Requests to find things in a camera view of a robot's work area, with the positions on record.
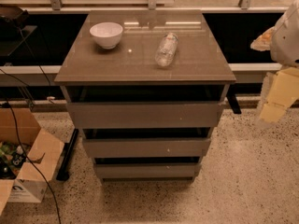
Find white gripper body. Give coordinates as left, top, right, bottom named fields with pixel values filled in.
left=250, top=27, right=275, bottom=51

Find black right table foot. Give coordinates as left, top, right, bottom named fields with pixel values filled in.
left=226, top=94, right=241, bottom=114

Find grey top drawer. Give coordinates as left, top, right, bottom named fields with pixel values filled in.
left=66, top=103, right=223, bottom=129

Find grey drawer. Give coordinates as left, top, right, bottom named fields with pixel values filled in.
left=93, top=163, right=201, bottom=179
left=82, top=138, right=211, bottom=158
left=66, top=103, right=223, bottom=129

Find grey middle drawer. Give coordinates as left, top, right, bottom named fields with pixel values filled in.
left=82, top=138, right=211, bottom=158

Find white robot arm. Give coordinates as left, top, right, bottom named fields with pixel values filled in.
left=250, top=0, right=299, bottom=124

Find grey bottom drawer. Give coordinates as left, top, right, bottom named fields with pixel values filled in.
left=93, top=163, right=201, bottom=179

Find white ceramic bowl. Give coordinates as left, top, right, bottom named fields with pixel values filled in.
left=90, top=22, right=123, bottom=49

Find black table leg foot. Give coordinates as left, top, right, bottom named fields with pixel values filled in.
left=56, top=129, right=78, bottom=181

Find brown cardboard box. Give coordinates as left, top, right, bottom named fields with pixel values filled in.
left=0, top=108, right=64, bottom=213

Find clear plastic bottle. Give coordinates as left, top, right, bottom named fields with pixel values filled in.
left=155, top=33, right=178, bottom=67

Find black device on shelf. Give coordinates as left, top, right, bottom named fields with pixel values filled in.
left=0, top=6, right=29, bottom=28

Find items inside cardboard box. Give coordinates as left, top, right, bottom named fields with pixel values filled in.
left=0, top=141, right=31, bottom=179

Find grey drawer cabinet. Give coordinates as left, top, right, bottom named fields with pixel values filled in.
left=54, top=9, right=237, bottom=183

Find black cable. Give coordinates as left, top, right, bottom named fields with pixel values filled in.
left=0, top=68, right=63, bottom=224

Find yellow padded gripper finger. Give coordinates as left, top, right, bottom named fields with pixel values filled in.
left=259, top=67, right=299, bottom=123

